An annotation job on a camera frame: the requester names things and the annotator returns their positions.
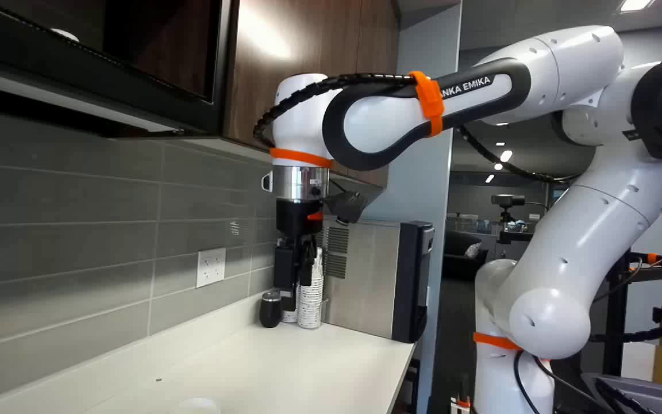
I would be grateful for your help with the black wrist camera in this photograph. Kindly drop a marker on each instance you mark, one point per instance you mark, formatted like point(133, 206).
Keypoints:
point(345, 203)

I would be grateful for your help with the white double wall outlet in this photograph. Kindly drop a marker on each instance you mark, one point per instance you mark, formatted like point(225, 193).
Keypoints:
point(210, 267)

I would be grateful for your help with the stainless steel black-front appliance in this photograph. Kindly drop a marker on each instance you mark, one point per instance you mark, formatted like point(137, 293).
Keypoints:
point(368, 279)

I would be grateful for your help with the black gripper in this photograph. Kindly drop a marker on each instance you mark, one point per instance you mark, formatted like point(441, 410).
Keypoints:
point(300, 221)

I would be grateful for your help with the ceiling light panel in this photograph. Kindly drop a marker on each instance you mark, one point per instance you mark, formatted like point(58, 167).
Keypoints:
point(635, 5)

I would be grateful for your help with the black camera on tripod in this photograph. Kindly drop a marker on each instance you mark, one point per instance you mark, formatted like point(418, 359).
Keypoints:
point(509, 206)

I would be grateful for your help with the tall stack of paper cups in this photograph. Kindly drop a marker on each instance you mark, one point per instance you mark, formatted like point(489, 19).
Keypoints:
point(311, 295)

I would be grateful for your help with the black metal stand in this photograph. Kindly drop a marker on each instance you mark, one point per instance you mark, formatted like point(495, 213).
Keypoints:
point(628, 291)

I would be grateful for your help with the brown wooden wall cabinet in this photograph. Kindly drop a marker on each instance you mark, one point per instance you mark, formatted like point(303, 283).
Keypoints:
point(310, 61)

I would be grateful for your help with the black tumbler cup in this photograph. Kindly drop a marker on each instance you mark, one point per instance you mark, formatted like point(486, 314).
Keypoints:
point(271, 309)

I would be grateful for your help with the black open wall shelf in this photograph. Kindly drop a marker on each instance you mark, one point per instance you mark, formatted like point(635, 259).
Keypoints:
point(94, 55)

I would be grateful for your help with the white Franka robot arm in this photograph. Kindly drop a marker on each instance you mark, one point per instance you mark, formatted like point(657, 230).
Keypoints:
point(576, 230)

